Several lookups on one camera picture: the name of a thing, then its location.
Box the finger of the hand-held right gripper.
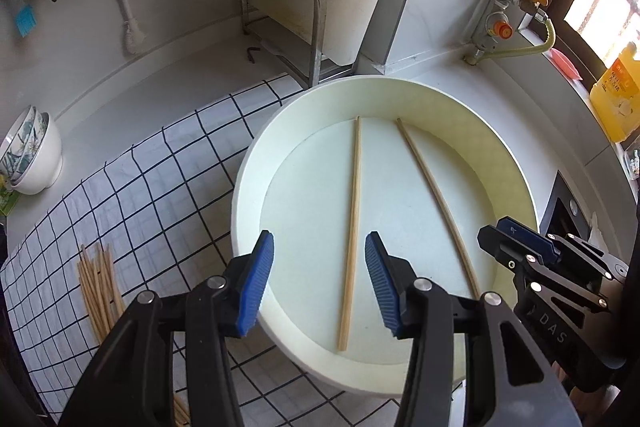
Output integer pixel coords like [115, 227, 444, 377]
[497, 216, 629, 281]
[476, 226, 612, 315]

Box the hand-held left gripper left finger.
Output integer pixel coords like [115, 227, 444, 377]
[57, 229, 276, 427]

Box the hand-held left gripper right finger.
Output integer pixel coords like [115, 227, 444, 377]
[364, 231, 583, 427]

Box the tan wooden chopstick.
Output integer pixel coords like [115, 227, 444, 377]
[396, 118, 482, 300]
[337, 116, 362, 352]

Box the round white plastic basin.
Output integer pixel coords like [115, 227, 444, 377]
[231, 75, 540, 395]

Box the bundle of chopsticks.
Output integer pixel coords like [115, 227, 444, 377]
[76, 244, 193, 427]

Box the person's right forearm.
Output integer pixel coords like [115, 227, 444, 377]
[555, 364, 618, 427]

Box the white black checked cloth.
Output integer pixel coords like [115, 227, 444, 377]
[0, 74, 466, 427]

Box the yellow oil bottle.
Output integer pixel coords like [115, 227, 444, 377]
[590, 42, 640, 144]

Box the pink plastic item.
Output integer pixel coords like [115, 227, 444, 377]
[549, 48, 584, 81]

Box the grey gas regulator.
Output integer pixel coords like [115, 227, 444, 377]
[472, 9, 513, 54]

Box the plain white bowl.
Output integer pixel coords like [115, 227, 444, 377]
[11, 114, 64, 196]

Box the green yellow seasoning packet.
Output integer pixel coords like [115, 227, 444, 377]
[0, 174, 18, 215]

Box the floral patterned bowl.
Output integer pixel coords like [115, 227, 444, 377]
[0, 105, 37, 168]
[2, 111, 51, 185]

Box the metal dish rack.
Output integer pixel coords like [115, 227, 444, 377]
[237, 0, 353, 88]

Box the yellow green gas hose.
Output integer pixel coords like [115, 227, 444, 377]
[467, 19, 557, 64]

